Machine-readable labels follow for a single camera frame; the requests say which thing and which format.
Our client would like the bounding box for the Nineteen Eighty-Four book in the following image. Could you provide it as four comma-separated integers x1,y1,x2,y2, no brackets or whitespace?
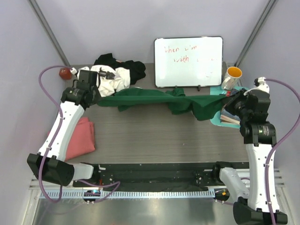
220,89,240,125

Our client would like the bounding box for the white mug orange inside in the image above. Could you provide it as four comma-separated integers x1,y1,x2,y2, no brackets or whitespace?
221,67,242,90

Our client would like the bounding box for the green t-shirt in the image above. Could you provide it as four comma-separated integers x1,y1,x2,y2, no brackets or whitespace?
97,87,226,121

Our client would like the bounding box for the white dry-erase board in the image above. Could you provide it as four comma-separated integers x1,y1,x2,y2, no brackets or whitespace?
154,36,223,88

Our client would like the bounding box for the white t-shirt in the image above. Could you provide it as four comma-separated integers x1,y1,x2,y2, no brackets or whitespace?
77,65,130,97

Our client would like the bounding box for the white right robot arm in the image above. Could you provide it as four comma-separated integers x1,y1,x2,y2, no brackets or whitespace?
211,89,288,225

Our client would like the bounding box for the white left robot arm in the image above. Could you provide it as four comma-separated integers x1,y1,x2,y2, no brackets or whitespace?
27,79,100,187

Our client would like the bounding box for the teal plastic mat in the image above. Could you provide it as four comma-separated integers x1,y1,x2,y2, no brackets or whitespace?
210,86,248,129

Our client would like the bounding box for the small red cube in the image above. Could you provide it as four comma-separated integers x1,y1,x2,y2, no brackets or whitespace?
59,67,72,80

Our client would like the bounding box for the folded pink t-shirt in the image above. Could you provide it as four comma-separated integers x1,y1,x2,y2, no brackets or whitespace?
47,116,96,162

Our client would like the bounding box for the black t-shirt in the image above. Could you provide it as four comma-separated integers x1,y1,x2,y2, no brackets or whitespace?
94,53,146,85

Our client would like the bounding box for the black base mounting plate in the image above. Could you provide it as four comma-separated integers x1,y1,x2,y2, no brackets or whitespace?
75,161,245,192

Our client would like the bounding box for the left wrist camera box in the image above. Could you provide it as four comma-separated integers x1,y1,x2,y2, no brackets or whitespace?
70,67,98,87

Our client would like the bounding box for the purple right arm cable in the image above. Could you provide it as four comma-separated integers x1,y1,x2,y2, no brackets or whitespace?
214,78,300,225

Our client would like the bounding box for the aluminium frame rail front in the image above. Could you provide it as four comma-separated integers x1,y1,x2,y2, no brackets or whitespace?
29,169,285,190

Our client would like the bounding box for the white slotted cable duct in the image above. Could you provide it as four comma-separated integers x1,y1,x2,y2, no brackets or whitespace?
40,190,216,199

